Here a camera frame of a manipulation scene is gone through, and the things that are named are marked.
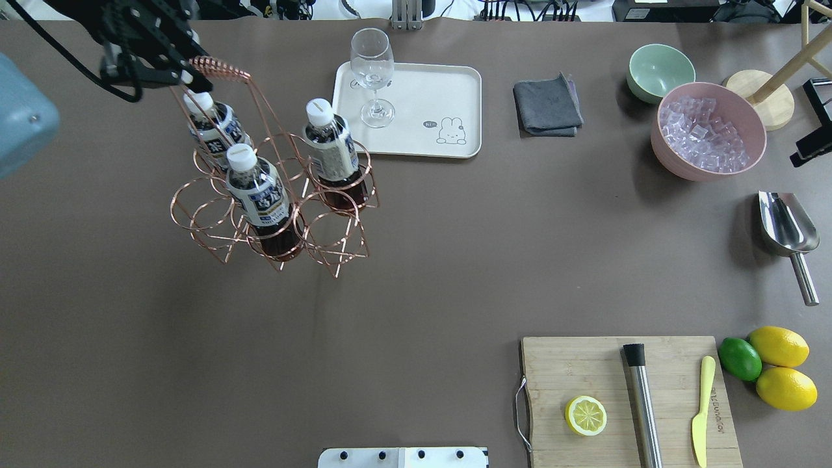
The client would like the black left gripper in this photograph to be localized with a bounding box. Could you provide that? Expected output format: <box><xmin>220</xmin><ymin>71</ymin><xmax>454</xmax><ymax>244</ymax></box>
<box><xmin>100</xmin><ymin>1</ymin><xmax>213</xmax><ymax>93</ymax></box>

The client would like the copper wire bottle basket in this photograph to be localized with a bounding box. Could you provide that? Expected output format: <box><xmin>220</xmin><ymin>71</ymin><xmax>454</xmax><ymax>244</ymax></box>
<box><xmin>169</xmin><ymin>57</ymin><xmax>378</xmax><ymax>278</ymax></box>

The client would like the tea bottle white cap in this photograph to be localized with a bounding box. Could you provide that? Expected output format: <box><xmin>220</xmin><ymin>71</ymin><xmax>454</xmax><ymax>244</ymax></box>
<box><xmin>226</xmin><ymin>144</ymin><xmax>302</xmax><ymax>261</ymax></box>
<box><xmin>304</xmin><ymin>98</ymin><xmax>369</xmax><ymax>211</ymax></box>
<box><xmin>182</xmin><ymin>92</ymin><xmax>253</xmax><ymax>173</ymax></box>

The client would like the clear wine glass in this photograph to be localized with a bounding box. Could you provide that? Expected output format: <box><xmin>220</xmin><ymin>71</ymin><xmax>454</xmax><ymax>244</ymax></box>
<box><xmin>350</xmin><ymin>27</ymin><xmax>395</xmax><ymax>128</ymax></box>

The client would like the cream rabbit tray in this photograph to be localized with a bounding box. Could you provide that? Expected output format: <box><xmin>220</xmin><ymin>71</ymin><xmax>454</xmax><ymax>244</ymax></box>
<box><xmin>333</xmin><ymin>62</ymin><xmax>482</xmax><ymax>158</ymax></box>

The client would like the grey folded cloth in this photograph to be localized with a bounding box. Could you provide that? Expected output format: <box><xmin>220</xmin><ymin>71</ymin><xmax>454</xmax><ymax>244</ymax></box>
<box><xmin>512</xmin><ymin>72</ymin><xmax>584</xmax><ymax>137</ymax></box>

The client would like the green bowl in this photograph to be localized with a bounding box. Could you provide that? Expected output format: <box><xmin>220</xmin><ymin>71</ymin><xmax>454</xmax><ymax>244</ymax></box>
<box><xmin>626</xmin><ymin>44</ymin><xmax>696</xmax><ymax>104</ymax></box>

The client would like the bamboo cutting board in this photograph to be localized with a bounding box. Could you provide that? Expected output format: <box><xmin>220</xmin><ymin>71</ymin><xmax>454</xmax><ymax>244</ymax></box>
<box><xmin>521</xmin><ymin>337</ymin><xmax>717</xmax><ymax>467</ymax></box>

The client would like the pink bowl with ice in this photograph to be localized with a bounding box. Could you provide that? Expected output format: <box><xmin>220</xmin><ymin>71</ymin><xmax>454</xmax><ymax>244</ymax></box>
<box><xmin>651</xmin><ymin>82</ymin><xmax>767</xmax><ymax>181</ymax></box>

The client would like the half lemon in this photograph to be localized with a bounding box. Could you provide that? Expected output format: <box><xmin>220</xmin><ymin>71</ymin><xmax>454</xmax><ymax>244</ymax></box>
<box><xmin>564</xmin><ymin>396</ymin><xmax>607</xmax><ymax>437</ymax></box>

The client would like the steel muddler black tip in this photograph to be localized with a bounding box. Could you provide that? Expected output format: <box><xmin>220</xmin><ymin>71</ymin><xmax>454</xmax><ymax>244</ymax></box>
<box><xmin>622</xmin><ymin>343</ymin><xmax>664</xmax><ymax>467</ymax></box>

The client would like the round wooden stand base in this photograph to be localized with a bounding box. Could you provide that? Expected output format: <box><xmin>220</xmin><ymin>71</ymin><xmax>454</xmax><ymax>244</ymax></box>
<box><xmin>724</xmin><ymin>0</ymin><xmax>832</xmax><ymax>131</ymax></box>

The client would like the yellow plastic knife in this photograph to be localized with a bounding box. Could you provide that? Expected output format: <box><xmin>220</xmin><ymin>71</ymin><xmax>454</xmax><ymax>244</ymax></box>
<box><xmin>690</xmin><ymin>356</ymin><xmax>716</xmax><ymax>467</ymax></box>

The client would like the green lime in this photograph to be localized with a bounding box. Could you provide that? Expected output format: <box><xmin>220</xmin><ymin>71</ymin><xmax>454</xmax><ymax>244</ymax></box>
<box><xmin>717</xmin><ymin>337</ymin><xmax>762</xmax><ymax>382</ymax></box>

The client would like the steel ice scoop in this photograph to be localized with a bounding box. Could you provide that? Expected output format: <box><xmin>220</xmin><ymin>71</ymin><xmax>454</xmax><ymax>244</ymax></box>
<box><xmin>758</xmin><ymin>190</ymin><xmax>820</xmax><ymax>306</ymax></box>

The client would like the yellow lemon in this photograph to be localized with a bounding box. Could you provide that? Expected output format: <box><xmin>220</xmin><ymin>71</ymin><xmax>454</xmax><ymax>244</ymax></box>
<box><xmin>755</xmin><ymin>367</ymin><xmax>819</xmax><ymax>411</ymax></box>
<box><xmin>747</xmin><ymin>326</ymin><xmax>809</xmax><ymax>368</ymax></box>

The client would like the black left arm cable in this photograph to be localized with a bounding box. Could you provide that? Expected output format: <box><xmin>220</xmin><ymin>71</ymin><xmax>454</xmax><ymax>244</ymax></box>
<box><xmin>6</xmin><ymin>0</ymin><xmax>142</xmax><ymax>103</ymax></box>

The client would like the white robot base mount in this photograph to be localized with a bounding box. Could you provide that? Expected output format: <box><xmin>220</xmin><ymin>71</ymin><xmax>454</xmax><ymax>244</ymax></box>
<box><xmin>317</xmin><ymin>445</ymin><xmax>490</xmax><ymax>467</ymax></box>

